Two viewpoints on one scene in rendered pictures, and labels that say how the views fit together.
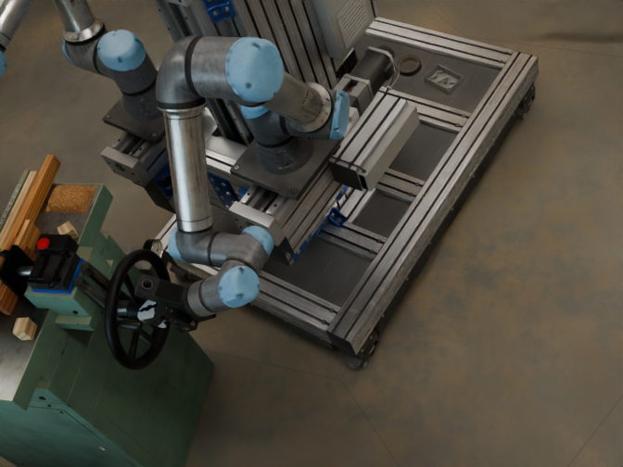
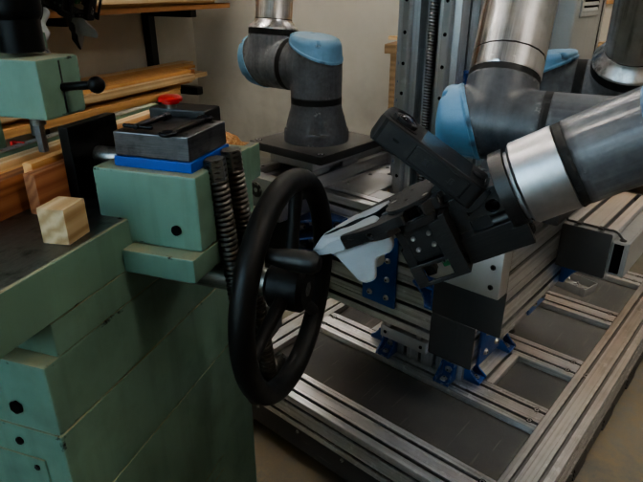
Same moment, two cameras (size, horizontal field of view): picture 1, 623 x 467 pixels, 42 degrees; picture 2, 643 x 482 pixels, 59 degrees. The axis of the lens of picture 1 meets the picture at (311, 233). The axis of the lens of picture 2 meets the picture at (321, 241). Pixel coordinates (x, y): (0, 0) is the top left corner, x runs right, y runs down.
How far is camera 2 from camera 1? 1.43 m
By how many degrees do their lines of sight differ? 29
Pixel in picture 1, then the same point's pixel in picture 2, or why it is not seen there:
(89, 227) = not seen: hidden behind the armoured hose
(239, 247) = not seen: hidden behind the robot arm
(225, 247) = (590, 98)
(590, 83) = not seen: outside the picture
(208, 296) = (592, 129)
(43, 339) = (89, 257)
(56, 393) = (55, 394)
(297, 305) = (426, 464)
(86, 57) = (268, 52)
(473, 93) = (610, 300)
